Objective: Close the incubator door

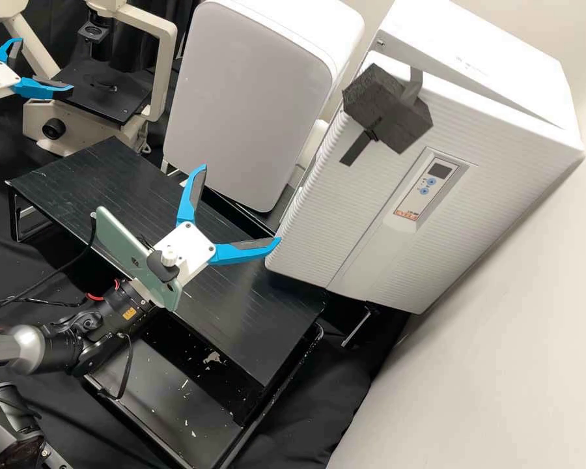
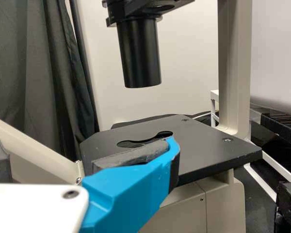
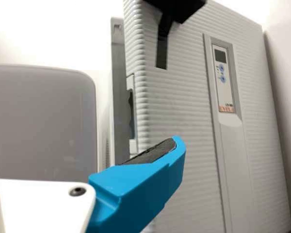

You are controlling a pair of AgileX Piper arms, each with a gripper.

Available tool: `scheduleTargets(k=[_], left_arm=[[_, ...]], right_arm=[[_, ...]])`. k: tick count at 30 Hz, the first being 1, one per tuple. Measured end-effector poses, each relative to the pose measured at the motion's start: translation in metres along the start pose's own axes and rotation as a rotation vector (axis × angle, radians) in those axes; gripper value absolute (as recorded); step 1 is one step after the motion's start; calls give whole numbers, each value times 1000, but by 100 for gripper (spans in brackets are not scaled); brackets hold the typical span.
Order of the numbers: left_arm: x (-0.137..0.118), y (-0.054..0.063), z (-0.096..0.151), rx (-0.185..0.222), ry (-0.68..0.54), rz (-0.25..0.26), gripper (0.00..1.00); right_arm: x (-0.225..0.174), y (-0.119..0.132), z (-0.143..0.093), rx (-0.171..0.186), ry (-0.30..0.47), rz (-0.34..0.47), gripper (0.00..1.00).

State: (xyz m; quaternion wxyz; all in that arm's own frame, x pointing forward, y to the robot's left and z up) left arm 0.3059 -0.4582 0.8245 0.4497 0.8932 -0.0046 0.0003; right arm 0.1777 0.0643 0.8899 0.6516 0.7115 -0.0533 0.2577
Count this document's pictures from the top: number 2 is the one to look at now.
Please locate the cream microscope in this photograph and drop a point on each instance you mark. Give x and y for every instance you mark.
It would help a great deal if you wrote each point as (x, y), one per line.
(220, 157)

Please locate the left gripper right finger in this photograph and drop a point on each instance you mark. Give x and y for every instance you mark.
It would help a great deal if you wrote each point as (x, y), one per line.
(131, 194)

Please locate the white frame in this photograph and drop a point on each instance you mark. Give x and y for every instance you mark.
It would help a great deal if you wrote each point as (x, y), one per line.
(215, 106)

